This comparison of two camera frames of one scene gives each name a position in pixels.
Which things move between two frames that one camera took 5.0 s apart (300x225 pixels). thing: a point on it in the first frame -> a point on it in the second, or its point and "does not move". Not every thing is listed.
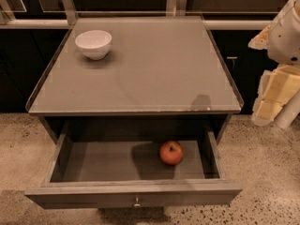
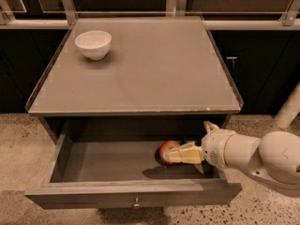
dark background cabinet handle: [233, 60] does not move
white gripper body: [285, 38] -> [215, 147]
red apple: [171, 153] does not move
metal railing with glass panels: [225, 7] does not move
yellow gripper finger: [261, 40] -> [208, 126]
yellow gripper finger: [274, 89] -> [187, 153]
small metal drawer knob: [137, 204] does not move
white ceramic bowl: [94, 44] does not move
